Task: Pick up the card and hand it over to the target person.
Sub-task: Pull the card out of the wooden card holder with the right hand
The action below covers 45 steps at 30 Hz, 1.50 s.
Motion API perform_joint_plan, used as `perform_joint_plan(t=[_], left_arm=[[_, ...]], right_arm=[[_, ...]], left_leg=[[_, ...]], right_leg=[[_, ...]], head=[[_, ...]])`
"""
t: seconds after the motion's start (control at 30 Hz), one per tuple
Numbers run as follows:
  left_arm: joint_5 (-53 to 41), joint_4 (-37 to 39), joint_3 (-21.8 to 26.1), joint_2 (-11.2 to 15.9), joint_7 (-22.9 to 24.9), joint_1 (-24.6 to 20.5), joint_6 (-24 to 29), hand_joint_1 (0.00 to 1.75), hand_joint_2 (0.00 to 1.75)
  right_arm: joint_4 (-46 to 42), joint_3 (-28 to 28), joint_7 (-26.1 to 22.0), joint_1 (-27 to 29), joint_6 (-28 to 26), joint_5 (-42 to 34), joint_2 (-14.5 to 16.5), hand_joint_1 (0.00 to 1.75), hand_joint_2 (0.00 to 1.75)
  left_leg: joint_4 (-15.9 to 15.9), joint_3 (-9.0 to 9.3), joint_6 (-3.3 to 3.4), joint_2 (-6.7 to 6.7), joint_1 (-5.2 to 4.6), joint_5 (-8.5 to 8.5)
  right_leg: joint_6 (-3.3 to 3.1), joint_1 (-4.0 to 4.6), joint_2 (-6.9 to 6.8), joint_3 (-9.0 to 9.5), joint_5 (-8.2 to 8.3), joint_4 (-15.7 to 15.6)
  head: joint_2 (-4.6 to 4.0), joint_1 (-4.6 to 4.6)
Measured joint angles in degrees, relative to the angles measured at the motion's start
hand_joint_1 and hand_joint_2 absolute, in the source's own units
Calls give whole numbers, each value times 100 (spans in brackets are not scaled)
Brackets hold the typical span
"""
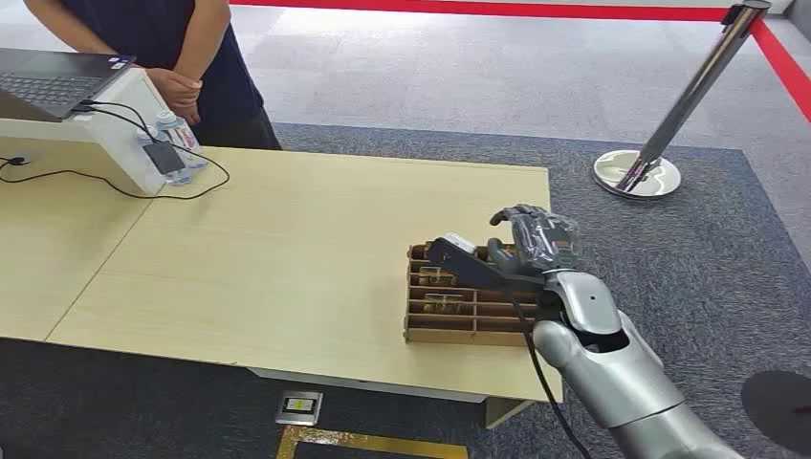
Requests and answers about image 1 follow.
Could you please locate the person's right hand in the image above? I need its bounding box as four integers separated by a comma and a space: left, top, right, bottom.
145, 66, 182, 97

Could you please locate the person's left hand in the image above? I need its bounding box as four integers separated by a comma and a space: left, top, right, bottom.
165, 75, 204, 126

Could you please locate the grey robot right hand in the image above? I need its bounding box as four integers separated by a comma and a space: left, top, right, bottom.
488, 204, 581, 278

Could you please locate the person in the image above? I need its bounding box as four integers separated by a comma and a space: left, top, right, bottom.
24, 0, 283, 151

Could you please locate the dark gold card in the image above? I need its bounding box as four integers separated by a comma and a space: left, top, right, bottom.
419, 267, 459, 287
423, 294, 474, 317

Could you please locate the wooden slotted card organizer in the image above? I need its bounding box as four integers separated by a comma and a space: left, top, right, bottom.
403, 240, 560, 348

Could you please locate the clear plastic water bottle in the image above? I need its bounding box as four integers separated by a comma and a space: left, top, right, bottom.
156, 110, 209, 173
136, 125, 194, 187

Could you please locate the black rectangular adapter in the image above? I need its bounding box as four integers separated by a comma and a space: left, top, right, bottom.
142, 140, 187, 177

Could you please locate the white laptop stand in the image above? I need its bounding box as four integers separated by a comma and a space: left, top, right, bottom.
0, 67, 191, 196

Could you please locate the dark grey laptop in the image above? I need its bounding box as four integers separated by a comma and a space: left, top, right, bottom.
0, 47, 138, 122

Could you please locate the chrome stanchion base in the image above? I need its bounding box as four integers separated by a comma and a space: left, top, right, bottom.
592, 149, 683, 202

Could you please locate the wooden table leg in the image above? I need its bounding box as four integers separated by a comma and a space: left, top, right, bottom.
484, 397, 537, 430

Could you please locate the white table underframe beam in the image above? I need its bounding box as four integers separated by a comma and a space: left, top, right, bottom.
247, 366, 489, 405

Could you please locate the long red barrier belt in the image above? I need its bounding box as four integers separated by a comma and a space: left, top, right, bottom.
229, 0, 731, 24

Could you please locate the yellow floor tape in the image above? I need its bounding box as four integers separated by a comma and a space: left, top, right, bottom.
275, 425, 471, 459

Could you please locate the metal floor socket box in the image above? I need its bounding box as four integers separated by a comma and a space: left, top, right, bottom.
274, 390, 324, 426

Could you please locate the black round disc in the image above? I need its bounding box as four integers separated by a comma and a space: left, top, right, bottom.
739, 369, 811, 457

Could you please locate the short red barrier belt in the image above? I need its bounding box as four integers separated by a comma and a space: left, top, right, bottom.
750, 17, 811, 125

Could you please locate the short black laptop cable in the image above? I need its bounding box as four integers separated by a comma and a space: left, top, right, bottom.
79, 98, 158, 143

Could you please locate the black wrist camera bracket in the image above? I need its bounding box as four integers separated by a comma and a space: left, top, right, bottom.
426, 237, 564, 313

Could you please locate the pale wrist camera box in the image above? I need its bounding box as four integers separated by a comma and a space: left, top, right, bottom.
441, 232, 477, 255

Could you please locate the long black looping cable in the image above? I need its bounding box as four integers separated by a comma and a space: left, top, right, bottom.
0, 104, 231, 202

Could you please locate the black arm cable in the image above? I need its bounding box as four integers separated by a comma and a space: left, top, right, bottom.
508, 295, 594, 459

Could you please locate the chrome stanchion post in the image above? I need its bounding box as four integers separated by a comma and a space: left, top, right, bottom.
616, 0, 773, 194

